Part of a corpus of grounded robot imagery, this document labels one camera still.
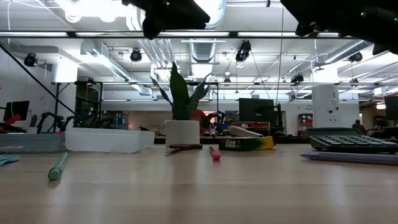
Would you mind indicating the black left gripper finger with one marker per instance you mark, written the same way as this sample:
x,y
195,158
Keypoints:
x,y
186,15

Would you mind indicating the yellow green crayon box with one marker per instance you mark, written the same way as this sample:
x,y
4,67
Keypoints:
x,y
245,143

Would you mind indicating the orange pencil pink eraser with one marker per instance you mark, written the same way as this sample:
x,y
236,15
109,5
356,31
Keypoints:
x,y
215,154

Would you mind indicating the blue sticky notes pad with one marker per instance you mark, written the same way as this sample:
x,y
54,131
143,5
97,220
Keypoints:
x,y
7,159

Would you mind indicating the purple pen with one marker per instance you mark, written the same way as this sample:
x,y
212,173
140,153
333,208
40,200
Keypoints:
x,y
351,157

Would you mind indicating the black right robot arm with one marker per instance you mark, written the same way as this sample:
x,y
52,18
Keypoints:
x,y
342,15

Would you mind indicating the black background robot arm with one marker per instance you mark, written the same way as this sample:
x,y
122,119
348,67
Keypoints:
x,y
216,119
54,121

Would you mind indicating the green snake plant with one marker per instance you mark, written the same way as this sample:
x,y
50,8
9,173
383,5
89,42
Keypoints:
x,y
182,99

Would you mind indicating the person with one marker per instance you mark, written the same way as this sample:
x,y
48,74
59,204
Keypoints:
x,y
378,122
359,127
198,116

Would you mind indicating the large black computer monitor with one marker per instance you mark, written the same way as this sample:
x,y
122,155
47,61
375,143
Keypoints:
x,y
256,110

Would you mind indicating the thin black diagonal brace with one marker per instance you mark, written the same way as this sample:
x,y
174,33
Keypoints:
x,y
43,87

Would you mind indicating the grey stapler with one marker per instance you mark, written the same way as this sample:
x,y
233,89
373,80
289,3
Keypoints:
x,y
245,132

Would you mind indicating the clear plastic pencil case tray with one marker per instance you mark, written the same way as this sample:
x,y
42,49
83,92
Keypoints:
x,y
109,141

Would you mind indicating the red storage bins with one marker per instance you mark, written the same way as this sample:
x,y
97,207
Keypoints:
x,y
305,124

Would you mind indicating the small black monitor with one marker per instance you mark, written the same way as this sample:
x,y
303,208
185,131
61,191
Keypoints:
x,y
17,110

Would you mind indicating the white pillar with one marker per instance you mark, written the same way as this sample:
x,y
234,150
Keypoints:
x,y
325,105

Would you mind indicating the grey dotted pencil case lid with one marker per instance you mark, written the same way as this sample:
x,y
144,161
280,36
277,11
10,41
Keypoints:
x,y
31,142

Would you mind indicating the green pencil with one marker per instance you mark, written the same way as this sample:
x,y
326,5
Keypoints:
x,y
57,168

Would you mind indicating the black calculator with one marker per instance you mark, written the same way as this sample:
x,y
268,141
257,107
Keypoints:
x,y
351,141

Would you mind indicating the silver ventilation duct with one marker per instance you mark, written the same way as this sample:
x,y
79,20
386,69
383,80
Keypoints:
x,y
202,51

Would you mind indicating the black ceiling camera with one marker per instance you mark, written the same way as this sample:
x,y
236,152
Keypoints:
x,y
136,56
30,59
355,57
243,51

